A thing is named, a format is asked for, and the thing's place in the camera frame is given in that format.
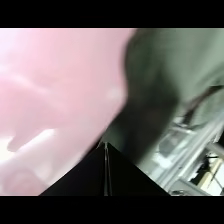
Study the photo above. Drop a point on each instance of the grey garment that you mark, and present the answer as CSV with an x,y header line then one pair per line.
x,y
166,73

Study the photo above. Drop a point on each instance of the silver frame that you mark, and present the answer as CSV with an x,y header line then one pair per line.
x,y
186,156

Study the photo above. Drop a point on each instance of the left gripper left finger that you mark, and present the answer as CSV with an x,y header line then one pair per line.
x,y
86,176

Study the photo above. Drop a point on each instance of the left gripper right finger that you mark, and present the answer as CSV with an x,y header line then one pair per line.
x,y
128,180

